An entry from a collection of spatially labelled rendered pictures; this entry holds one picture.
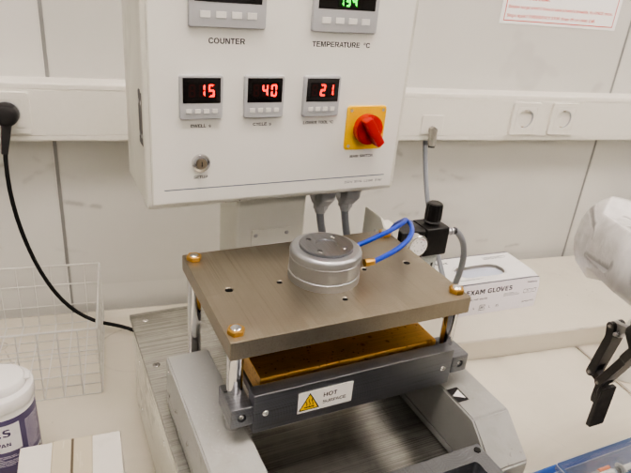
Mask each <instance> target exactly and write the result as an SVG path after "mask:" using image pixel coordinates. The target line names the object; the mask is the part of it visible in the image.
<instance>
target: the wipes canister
mask: <svg viewBox="0 0 631 473"><path fill-rule="evenodd" d="M38 445H42V441H41V434H40V428H39V422H38V410H37V404H36V397H35V381H34V376H33V374H32V373H31V372H30V370H28V369H26V368H24V367H23V366H19V365H15V364H0V473H17V471H18V463H19V455H20V449H22V448H27V447H33V446H38Z"/></svg>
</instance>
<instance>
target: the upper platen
mask: <svg viewBox="0 0 631 473"><path fill-rule="evenodd" d="M435 343H436V339H435V338H434V337H433V336H432V335H431V334H430V333H428V332H427V331H426V330H425V329H424V328H423V327H422V326H421V325H420V324H419V323H414V324H409V325H405V326H401V327H396V328H387V329H383V330H379V331H374V332H369V333H364V334H360V335H355V336H351V337H346V338H342V339H337V340H332V341H328V342H324V343H315V344H310V345H305V346H302V347H297V348H292V349H287V350H283V351H278V352H274V353H269V354H265V355H260V356H255V357H250V358H246V359H243V382H244V384H245V386H246V388H247V390H248V391H249V387H253V386H257V385H262V384H266V383H269V382H274V381H278V380H282V379H287V378H290V377H294V376H299V375H303V374H310V373H314V372H319V371H323V370H327V369H331V368H335V367H339V366H344V365H348V364H351V363H356V362H360V361H365V360H368V359H376V358H380V357H384V356H389V355H392V354H396V353H401V352H405V351H409V350H413V349H417V348H422V347H426V346H429V345H434V344H435Z"/></svg>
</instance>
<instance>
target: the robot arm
mask: <svg viewBox="0 0 631 473"><path fill-rule="evenodd" d="M574 253H575V259H576V262H577V264H578V266H579V267H580V269H581V270H582V272H583V273H584V275H585V277H586V278H589V279H594V280H598V281H601V282H603V283H604V284H605V285H606V286H607V287H608V288H609V289H610V290H611V291H612V292H613V293H615V294H616V295H617V296H618V297H620V298H621V299H622V300H624V301H625V302H626V303H627V304H629V305H630V306H631V200H627V199H623V198H620V197H616V196H611V197H609V198H607V199H604V200H601V201H599V202H598V203H597V204H595V205H594V206H592V207H591V208H590V209H589V210H588V211H587V212H586V214H585V215H584V216H583V217H582V219H581V221H580V224H579V226H578V229H577V232H576V235H575V238H574ZM624 336H625V338H626V341H627V345H628V349H627V350H625V351H624V352H623V353H622V354H621V355H620V357H619V358H618V359H617V360H616V361H615V362H614V363H612V364H611V365H610V366H609V367H608V368H607V369H606V367H607V365H608V363H609V361H610V359H611V358H612V356H613V354H614V353H615V351H616V349H617V347H618V346H619V344H620V342H621V341H622V339H623V337H624ZM630 367H631V325H630V326H628V325H626V324H625V322H624V321H623V319H619V320H615V321H611V322H607V327H606V335H605V337H604V339H603V340H602V342H601V343H600V345H599V347H598V348H597V350H596V352H595V354H594V356H593V358H592V360H591V362H590V364H589V365H588V367H587V369H586V373H587V375H591V376H592V377H593V379H594V384H595V385H594V388H593V392H592V395H591V401H592V402H593V405H592V408H591V411H590V413H589V416H588V418H587V421H586V425H588V426H589V427H592V426H594V425H597V424H600V423H603V422H604V419H605V417H606V414H607V412H608V408H609V405H610V403H611V400H612V398H613V395H614V392H615V390H616V388H617V387H616V386H615V385H613V384H610V383H614V382H615V381H614V380H615V379H617V378H618V377H619V376H620V375H621V374H623V373H624V372H625V371H626V370H627V369H629V368H630ZM605 369H606V370H605ZM613 381H614V382H613Z"/></svg>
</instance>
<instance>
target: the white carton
mask: <svg viewBox="0 0 631 473"><path fill-rule="evenodd" d="M441 261H442V264H443V268H444V273H445V277H446V278H447V279H448V280H450V281H451V282H453V281H454V276H455V274H456V271H457V269H458V265H459V261H460V257H453V258H445V259H441ZM539 281H540V277H539V276H538V275H537V274H536V273H535V272H534V271H533V270H532V269H531V268H529V267H528V266H526V265H525V264H523V263H522V262H520V261H519V260H517V259H516V258H515V257H513V255H511V254H510V253H508V252H494V253H486V254H477V255H470V256H467V260H466V264H465V268H464V271H463V274H462V277H461V279H460V282H459V284H458V285H461V286H463V288H464V292H465V293H466V294H468V295H469V296H470V297H471V300H470V304H469V311H468V312H467V313H461V314H459V315H458V317H462V316H469V315H475V314H480V313H492V312H497V311H503V310H510V309H515V308H521V307H528V306H533V304H534V301H535V298H536V294H537V291H538V287H539Z"/></svg>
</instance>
